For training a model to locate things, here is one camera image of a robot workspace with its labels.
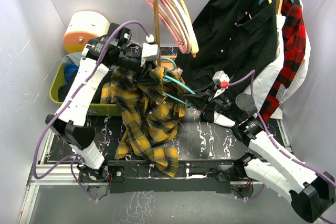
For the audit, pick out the yellow plaid shirt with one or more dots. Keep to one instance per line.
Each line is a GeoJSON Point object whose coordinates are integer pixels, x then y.
{"type": "Point", "coordinates": [149, 115]}

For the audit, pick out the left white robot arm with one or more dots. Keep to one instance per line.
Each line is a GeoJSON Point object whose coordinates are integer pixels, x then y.
{"type": "Point", "coordinates": [98, 55]}

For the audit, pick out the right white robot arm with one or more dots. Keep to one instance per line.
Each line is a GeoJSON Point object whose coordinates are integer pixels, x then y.
{"type": "Point", "coordinates": [310, 192]}

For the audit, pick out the aluminium table frame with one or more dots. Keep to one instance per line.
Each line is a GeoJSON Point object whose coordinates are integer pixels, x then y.
{"type": "Point", "coordinates": [58, 199]}

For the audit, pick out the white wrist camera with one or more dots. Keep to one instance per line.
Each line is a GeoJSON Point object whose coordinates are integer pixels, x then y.
{"type": "Point", "coordinates": [150, 50]}
{"type": "Point", "coordinates": [221, 78]}

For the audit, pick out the white quilted jacket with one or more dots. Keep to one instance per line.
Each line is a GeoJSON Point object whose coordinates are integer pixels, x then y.
{"type": "Point", "coordinates": [264, 81]}

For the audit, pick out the cream round drawer box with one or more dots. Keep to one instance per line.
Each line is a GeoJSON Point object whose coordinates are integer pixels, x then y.
{"type": "Point", "coordinates": [83, 26]}

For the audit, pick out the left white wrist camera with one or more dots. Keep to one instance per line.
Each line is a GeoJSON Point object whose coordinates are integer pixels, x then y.
{"type": "Point", "coordinates": [150, 50]}

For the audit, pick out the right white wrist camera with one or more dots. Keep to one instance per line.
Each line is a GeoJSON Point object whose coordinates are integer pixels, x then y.
{"type": "Point", "coordinates": [221, 78]}

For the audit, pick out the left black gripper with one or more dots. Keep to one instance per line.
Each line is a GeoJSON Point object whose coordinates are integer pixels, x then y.
{"type": "Point", "coordinates": [148, 68]}

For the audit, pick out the grey garment in bin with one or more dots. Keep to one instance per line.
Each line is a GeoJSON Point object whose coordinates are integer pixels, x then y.
{"type": "Point", "coordinates": [72, 58]}

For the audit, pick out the pink plastic hanger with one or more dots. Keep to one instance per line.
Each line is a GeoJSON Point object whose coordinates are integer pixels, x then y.
{"type": "Point", "coordinates": [155, 4]}

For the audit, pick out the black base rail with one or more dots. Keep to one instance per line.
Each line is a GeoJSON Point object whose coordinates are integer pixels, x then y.
{"type": "Point", "coordinates": [197, 175]}

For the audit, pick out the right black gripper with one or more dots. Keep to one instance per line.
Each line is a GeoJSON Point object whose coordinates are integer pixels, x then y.
{"type": "Point", "coordinates": [206, 97]}

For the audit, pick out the blue garment in bin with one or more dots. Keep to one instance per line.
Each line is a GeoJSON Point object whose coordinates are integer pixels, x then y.
{"type": "Point", "coordinates": [69, 70]}

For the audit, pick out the cream plastic hanger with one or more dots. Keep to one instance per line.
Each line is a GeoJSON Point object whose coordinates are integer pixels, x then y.
{"type": "Point", "coordinates": [177, 20]}

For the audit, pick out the red plaid hanging shirt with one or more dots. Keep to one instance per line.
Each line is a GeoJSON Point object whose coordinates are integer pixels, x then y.
{"type": "Point", "coordinates": [296, 59]}

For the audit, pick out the olive green laundry bin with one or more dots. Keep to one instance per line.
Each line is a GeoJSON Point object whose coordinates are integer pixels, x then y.
{"type": "Point", "coordinates": [101, 109]}

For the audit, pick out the black hanging shirt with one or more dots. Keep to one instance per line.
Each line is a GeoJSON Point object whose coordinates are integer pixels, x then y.
{"type": "Point", "coordinates": [235, 36]}

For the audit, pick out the teal plastic hanger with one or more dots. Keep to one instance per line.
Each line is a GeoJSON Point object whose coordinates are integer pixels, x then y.
{"type": "Point", "coordinates": [167, 78]}

